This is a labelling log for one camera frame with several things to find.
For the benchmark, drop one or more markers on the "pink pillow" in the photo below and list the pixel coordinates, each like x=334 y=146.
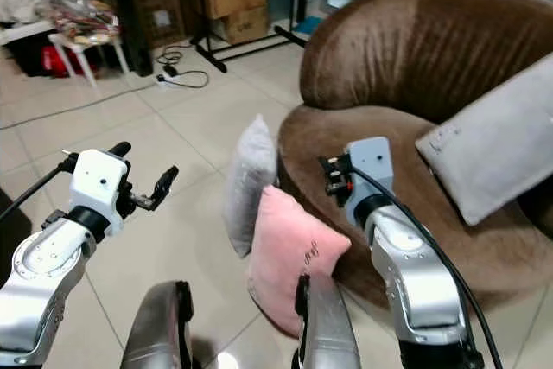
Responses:
x=285 y=244

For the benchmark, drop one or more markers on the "small grey pillow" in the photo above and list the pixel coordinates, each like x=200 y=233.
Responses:
x=251 y=179

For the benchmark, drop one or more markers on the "blue floor mat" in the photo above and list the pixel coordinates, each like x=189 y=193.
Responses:
x=309 y=24

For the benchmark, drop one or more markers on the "brown round sofa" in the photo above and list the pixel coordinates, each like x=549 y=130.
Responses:
x=415 y=41

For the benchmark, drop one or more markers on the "large grey pillow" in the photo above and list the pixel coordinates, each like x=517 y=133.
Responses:
x=497 y=140

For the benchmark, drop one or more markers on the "white power strip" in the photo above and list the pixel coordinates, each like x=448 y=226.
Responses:
x=168 y=79

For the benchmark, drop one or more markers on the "red bag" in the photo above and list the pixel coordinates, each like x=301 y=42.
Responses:
x=56 y=60

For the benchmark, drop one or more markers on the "silver left robot leg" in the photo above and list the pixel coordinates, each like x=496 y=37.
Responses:
x=155 y=326

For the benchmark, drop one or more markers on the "silver robot leg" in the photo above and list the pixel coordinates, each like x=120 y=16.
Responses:
x=155 y=326
x=328 y=326

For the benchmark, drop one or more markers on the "silver right robot leg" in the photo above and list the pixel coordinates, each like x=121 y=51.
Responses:
x=328 y=326

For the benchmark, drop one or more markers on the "clear plastic bag of items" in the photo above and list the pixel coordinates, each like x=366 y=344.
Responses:
x=85 y=13

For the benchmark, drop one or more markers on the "black furniture block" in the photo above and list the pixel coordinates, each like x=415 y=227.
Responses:
x=6 y=235

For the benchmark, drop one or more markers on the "dark cardboard box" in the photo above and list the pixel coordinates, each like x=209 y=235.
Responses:
x=160 y=13

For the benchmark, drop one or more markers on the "white plastic table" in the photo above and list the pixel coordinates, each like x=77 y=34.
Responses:
x=22 y=32

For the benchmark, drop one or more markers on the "low light cardboard box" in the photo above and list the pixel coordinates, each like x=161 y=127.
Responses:
x=242 y=26

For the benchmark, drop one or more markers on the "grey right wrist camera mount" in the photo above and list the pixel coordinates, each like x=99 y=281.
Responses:
x=370 y=162

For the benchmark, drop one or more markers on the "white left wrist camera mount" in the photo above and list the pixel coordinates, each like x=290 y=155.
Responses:
x=97 y=181

